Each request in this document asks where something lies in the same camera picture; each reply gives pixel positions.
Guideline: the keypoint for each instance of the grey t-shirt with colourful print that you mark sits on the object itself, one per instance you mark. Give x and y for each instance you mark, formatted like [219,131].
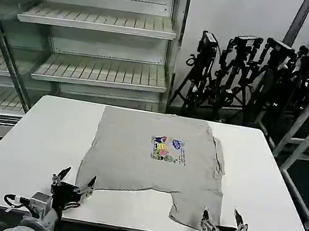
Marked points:
[147,174]

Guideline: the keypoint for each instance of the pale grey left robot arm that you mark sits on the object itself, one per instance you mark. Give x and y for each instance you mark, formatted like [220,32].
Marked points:
[33,223]

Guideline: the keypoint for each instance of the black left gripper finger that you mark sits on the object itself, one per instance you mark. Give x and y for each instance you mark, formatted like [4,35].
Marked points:
[62,175]
[87,187]

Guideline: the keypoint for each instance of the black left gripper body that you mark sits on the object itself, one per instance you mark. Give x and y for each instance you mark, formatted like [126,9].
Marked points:
[65,195]

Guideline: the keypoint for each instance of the empty grey metal shelf rack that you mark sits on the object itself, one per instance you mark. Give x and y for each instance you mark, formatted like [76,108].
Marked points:
[99,19]

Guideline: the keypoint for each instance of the grey slanted metal post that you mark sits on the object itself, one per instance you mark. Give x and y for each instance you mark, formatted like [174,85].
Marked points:
[299,21]

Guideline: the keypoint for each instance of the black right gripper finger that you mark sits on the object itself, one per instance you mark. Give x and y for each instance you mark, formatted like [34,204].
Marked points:
[240,222]
[207,220]

